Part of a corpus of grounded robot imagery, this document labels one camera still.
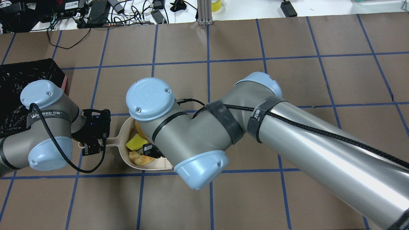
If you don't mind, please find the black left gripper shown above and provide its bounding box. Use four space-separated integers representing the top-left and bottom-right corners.
72 109 111 156

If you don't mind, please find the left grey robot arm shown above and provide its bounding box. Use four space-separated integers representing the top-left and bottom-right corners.
0 80 111 177

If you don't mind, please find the black braided right-arm cable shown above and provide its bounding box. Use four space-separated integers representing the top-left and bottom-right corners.
176 98 409 170

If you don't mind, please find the black power adapter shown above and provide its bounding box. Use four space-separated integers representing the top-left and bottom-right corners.
280 0 297 18

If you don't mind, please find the yellow sponge piece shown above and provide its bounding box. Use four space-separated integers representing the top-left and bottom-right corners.
125 134 148 150

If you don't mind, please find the black braided left-arm cable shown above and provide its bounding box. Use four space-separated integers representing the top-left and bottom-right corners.
28 103 106 173

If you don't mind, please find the yellow tape roll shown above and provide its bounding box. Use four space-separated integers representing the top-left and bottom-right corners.
211 0 223 12

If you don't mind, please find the toy croissant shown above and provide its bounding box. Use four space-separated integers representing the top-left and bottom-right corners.
128 151 155 165

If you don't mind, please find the toy yellow potato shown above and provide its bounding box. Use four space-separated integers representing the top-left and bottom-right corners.
134 120 148 140

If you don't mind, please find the white plastic dustpan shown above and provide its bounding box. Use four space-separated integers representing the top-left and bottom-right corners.
78 116 174 170

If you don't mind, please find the aluminium frame post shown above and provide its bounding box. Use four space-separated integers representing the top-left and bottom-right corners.
197 0 213 25

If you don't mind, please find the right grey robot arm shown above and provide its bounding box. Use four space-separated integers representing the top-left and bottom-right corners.
126 72 409 230

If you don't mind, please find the bin with black bag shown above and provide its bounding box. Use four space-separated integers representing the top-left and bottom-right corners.
0 58 68 138

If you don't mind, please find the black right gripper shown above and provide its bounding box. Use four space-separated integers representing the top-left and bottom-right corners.
142 143 165 159

